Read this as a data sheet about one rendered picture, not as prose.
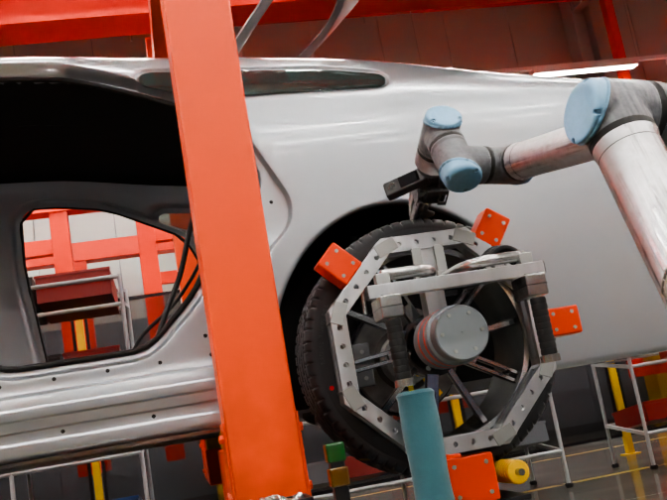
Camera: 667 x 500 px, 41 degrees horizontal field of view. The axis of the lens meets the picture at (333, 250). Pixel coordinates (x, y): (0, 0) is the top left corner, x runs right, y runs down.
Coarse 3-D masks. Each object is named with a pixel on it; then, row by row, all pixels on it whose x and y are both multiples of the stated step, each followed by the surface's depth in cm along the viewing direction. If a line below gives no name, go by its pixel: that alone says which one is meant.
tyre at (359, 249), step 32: (416, 224) 232; (448, 224) 234; (320, 288) 225; (320, 320) 223; (320, 352) 221; (320, 384) 219; (320, 416) 228; (352, 416) 219; (352, 448) 223; (384, 448) 218; (480, 448) 222; (512, 448) 224
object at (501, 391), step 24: (384, 264) 229; (408, 264) 246; (456, 264) 239; (480, 288) 234; (504, 288) 233; (408, 312) 229; (504, 312) 239; (408, 336) 232; (504, 336) 243; (360, 360) 224; (384, 360) 225; (480, 360) 229; (504, 360) 243; (528, 360) 229; (432, 384) 226; (456, 384) 227; (504, 384) 238; (384, 408) 223; (480, 408) 245; (504, 408) 226; (456, 432) 238
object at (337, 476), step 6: (330, 468) 183; (336, 468) 183; (342, 468) 183; (330, 474) 183; (336, 474) 182; (342, 474) 183; (348, 474) 183; (330, 480) 183; (336, 480) 182; (342, 480) 182; (348, 480) 183; (330, 486) 185; (336, 486) 182; (342, 486) 182
